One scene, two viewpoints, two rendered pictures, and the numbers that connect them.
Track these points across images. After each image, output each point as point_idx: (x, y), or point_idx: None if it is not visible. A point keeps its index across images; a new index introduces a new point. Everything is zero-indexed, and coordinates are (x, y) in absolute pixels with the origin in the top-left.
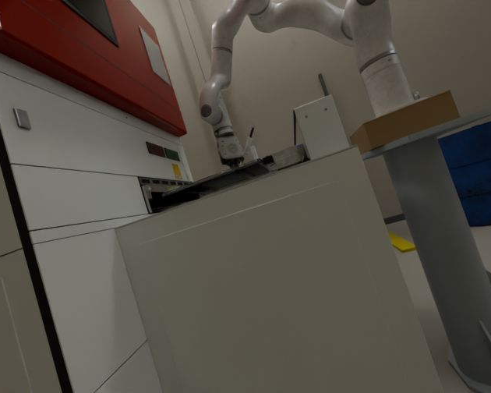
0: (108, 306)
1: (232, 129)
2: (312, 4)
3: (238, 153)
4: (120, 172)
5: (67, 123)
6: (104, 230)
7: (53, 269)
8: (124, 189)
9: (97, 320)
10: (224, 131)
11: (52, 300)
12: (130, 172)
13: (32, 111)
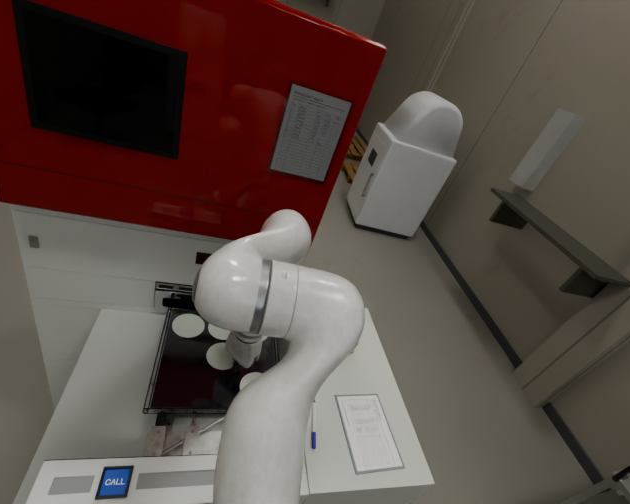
0: (77, 338)
1: (246, 339)
2: (213, 486)
3: (239, 359)
4: (129, 276)
5: (77, 241)
6: (90, 307)
7: (41, 314)
8: (127, 288)
9: (65, 340)
10: (234, 331)
11: (37, 324)
12: (145, 277)
13: (44, 235)
